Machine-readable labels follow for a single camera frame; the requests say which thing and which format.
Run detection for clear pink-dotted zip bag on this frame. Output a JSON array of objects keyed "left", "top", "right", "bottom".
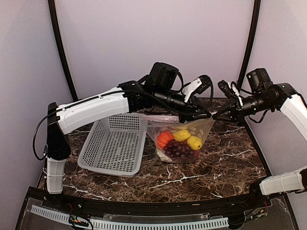
[{"left": 145, "top": 115, "right": 214, "bottom": 163}]

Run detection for white slotted cable duct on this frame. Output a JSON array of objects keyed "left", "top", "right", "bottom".
[{"left": 30, "top": 205, "right": 229, "bottom": 230}]

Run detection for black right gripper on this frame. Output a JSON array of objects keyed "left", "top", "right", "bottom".
[{"left": 213, "top": 92, "right": 274, "bottom": 126}]

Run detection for black vertical frame post right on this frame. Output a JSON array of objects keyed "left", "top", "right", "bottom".
[{"left": 237, "top": 0, "right": 261, "bottom": 88}]

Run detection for small yellow toy fruit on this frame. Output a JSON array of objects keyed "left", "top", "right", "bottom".
[{"left": 187, "top": 136, "right": 202, "bottom": 150}]

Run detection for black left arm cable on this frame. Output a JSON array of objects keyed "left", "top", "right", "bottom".
[{"left": 33, "top": 115, "right": 58, "bottom": 161}]

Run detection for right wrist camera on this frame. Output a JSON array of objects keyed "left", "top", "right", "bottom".
[{"left": 218, "top": 80, "right": 243, "bottom": 106}]

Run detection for orange toy fruit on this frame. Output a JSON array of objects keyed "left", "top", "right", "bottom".
[{"left": 157, "top": 131, "right": 174, "bottom": 149}]

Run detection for black vertical frame post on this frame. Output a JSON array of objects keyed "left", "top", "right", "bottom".
[
  {"left": 237, "top": 0, "right": 261, "bottom": 88},
  {"left": 47, "top": 0, "right": 79, "bottom": 102}
]

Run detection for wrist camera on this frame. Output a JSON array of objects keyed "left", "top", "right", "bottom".
[
  {"left": 218, "top": 80, "right": 243, "bottom": 106},
  {"left": 181, "top": 75, "right": 213, "bottom": 103}
]

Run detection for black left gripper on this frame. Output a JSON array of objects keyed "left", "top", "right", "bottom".
[{"left": 155, "top": 86, "right": 212, "bottom": 124}]

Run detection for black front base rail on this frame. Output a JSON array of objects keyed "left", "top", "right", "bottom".
[{"left": 16, "top": 187, "right": 298, "bottom": 230}]

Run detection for dark red toy grapes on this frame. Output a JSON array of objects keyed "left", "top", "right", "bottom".
[{"left": 164, "top": 140, "right": 194, "bottom": 160}]

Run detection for red toy bell pepper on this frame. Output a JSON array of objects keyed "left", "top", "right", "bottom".
[{"left": 193, "top": 150, "right": 200, "bottom": 159}]

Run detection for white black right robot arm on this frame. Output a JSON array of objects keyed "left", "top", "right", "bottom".
[{"left": 213, "top": 80, "right": 307, "bottom": 208}]

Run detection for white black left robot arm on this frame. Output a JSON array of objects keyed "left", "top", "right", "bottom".
[{"left": 46, "top": 62, "right": 213, "bottom": 209}]

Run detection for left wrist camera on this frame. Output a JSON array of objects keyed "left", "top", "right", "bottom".
[{"left": 181, "top": 75, "right": 213, "bottom": 103}]

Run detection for large yellow toy fruit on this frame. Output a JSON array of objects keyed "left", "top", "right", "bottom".
[{"left": 173, "top": 130, "right": 191, "bottom": 142}]

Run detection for black vertical frame post left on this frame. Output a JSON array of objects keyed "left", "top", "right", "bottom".
[{"left": 47, "top": 0, "right": 79, "bottom": 102}]

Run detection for white perforated plastic basket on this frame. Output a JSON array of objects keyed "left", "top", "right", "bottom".
[{"left": 78, "top": 113, "right": 147, "bottom": 178}]

